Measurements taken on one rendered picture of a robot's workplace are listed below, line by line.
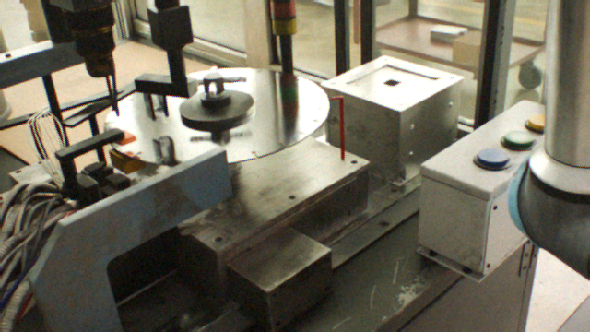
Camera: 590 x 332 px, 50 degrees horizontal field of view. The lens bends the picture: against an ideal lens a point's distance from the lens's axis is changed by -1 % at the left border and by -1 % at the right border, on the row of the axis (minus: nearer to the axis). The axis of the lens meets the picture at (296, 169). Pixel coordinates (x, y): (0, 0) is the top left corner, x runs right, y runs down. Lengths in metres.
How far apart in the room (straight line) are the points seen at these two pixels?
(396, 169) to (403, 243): 0.15
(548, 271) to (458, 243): 1.29
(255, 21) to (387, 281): 0.82
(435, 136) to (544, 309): 1.01
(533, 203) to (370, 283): 0.27
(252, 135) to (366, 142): 0.30
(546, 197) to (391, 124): 0.39
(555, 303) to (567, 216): 1.35
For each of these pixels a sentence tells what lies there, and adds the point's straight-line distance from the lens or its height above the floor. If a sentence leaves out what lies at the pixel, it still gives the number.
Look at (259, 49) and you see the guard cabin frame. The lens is 1.56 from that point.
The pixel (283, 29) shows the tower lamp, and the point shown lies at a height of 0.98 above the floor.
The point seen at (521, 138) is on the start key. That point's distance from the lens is 0.94.
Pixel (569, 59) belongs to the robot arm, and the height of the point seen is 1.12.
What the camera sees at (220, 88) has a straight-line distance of 0.92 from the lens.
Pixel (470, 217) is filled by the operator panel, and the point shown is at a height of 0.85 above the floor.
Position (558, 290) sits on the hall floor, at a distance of 2.12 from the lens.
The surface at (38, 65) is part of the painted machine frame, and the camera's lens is 1.01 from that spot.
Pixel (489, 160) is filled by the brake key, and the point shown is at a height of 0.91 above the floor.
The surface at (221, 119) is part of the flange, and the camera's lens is 0.89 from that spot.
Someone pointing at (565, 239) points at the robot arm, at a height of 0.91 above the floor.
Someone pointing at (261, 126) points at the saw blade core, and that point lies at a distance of 0.88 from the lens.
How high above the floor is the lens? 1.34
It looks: 30 degrees down
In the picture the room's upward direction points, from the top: 4 degrees counter-clockwise
